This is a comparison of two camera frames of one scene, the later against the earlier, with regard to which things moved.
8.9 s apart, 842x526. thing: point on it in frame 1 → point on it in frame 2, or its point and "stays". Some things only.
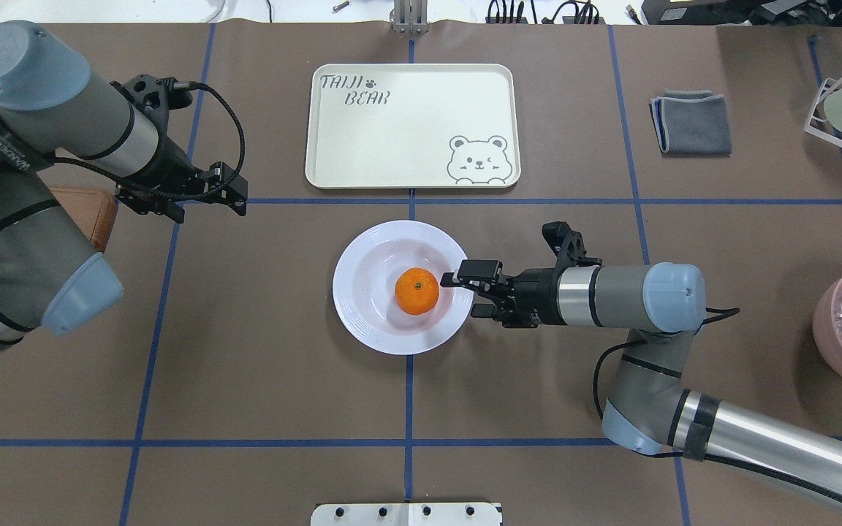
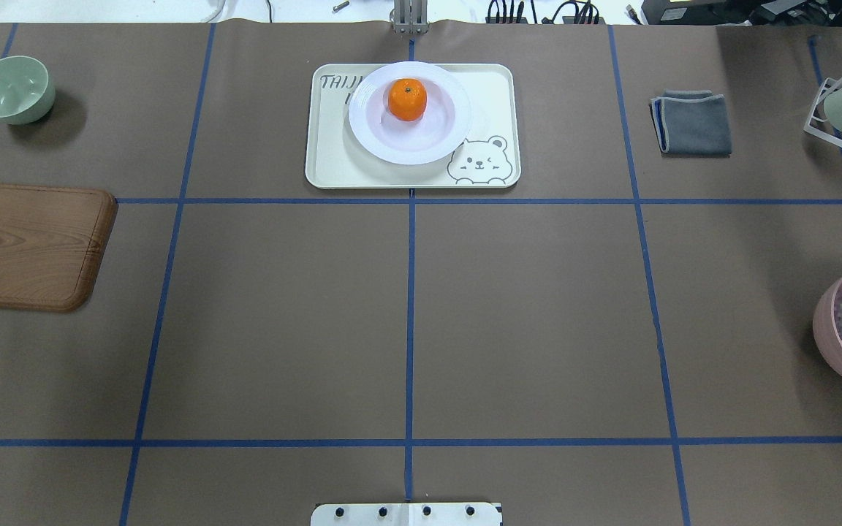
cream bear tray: [413, 126] stays
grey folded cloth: [691, 123] stays
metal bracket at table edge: [409, 17] stays
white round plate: [387, 292] → [432, 138]
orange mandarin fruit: [416, 291] → [407, 99]
